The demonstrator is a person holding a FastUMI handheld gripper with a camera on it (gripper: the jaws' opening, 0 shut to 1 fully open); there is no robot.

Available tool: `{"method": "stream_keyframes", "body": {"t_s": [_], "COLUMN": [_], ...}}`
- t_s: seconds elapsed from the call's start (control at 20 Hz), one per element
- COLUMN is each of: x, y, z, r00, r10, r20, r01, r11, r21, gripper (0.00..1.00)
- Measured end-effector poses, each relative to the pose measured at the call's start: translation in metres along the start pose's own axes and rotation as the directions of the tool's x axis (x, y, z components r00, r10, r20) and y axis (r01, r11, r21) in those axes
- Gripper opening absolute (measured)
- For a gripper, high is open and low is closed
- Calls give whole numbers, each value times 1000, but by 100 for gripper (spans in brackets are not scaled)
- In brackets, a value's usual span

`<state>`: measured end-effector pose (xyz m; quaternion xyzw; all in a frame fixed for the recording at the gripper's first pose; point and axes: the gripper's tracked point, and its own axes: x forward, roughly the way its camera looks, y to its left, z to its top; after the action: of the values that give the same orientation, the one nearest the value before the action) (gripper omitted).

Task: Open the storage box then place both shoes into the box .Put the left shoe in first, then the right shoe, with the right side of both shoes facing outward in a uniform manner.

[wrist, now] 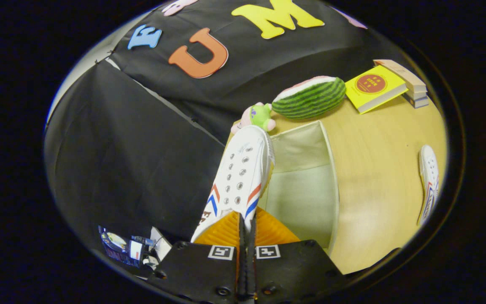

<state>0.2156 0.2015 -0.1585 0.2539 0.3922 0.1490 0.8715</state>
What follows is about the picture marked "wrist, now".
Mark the white angular object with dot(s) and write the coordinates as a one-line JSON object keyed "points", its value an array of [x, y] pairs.
{"points": [[158, 245]]}

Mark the watermelon slice plush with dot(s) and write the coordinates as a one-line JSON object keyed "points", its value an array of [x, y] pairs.
{"points": [[310, 99]]}

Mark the pink plush toy green hat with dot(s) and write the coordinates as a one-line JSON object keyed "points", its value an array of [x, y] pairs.
{"points": [[262, 116]]}

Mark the grey paperback book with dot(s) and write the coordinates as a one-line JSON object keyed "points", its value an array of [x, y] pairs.
{"points": [[420, 102], [418, 95]]}

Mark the cream fabric storage box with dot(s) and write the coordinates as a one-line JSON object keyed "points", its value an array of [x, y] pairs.
{"points": [[302, 198]]}

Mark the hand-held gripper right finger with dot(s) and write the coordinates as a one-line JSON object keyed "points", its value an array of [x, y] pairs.
{"points": [[293, 272]]}

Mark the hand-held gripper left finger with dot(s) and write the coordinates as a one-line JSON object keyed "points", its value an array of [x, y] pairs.
{"points": [[196, 272]]}

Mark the yellow book red circle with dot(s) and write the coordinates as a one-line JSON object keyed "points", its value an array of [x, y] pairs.
{"points": [[373, 88]]}

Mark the black backdrop cloth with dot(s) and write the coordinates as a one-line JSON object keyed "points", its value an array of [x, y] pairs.
{"points": [[141, 147]]}

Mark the white striped canvas shoe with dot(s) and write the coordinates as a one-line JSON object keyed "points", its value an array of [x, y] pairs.
{"points": [[429, 181], [238, 169]]}

